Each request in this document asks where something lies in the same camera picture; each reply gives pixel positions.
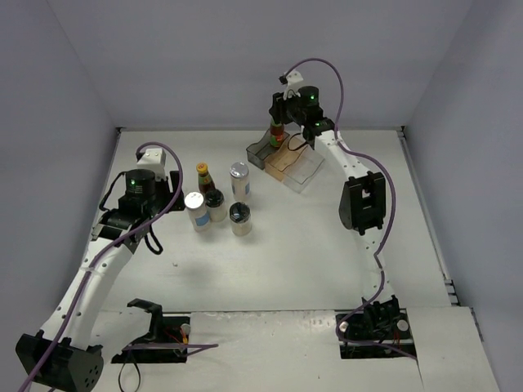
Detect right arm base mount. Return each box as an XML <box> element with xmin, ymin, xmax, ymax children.
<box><xmin>335</xmin><ymin>296</ymin><xmax>417</xmax><ymax>360</ymax></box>

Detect grey plastic organizer bin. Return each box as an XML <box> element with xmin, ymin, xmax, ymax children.
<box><xmin>246</xmin><ymin>129</ymin><xmax>280</xmax><ymax>171</ymax></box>

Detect yellow-cap sauce bottle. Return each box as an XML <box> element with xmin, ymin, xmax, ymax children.
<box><xmin>270</xmin><ymin>118</ymin><xmax>284</xmax><ymax>148</ymax></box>
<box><xmin>196</xmin><ymin>162</ymin><xmax>216</xmax><ymax>195</ymax></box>

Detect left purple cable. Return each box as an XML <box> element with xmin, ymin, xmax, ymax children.
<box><xmin>16</xmin><ymin>141</ymin><xmax>220</xmax><ymax>392</ymax></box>

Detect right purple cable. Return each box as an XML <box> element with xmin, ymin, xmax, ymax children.
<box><xmin>285</xmin><ymin>59</ymin><xmax>418</xmax><ymax>360</ymax></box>

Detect clear plastic organizer bin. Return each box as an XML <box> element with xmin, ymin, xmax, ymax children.
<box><xmin>283</xmin><ymin>147</ymin><xmax>324</xmax><ymax>194</ymax></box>

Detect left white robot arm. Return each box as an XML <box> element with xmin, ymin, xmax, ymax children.
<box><xmin>16</xmin><ymin>169</ymin><xmax>183</xmax><ymax>391</ymax></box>

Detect silver-cap shaker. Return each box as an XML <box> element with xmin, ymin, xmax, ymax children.
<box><xmin>230</xmin><ymin>162</ymin><xmax>250</xmax><ymax>203</ymax></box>
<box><xmin>184</xmin><ymin>192</ymin><xmax>211</xmax><ymax>232</ymax></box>

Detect black-lid spice jar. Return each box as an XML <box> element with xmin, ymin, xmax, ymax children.
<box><xmin>229</xmin><ymin>202</ymin><xmax>252</xmax><ymax>236</ymax></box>

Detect black-knob-lid spice jar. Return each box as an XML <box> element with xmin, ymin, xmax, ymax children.
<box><xmin>204</xmin><ymin>189</ymin><xmax>227</xmax><ymax>222</ymax></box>

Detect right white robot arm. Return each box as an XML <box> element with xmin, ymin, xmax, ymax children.
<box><xmin>269</xmin><ymin>86</ymin><xmax>400</xmax><ymax>336</ymax></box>

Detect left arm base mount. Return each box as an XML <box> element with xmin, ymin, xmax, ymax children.
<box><xmin>111</xmin><ymin>298</ymin><xmax>190</xmax><ymax>364</ymax></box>

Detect purple cable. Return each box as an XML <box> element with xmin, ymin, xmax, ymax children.
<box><xmin>16</xmin><ymin>141</ymin><xmax>220</xmax><ymax>392</ymax></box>
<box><xmin>285</xmin><ymin>59</ymin><xmax>418</xmax><ymax>360</ymax></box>

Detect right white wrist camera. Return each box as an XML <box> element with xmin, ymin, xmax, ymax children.
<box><xmin>279</xmin><ymin>69</ymin><xmax>304</xmax><ymax>100</ymax></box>

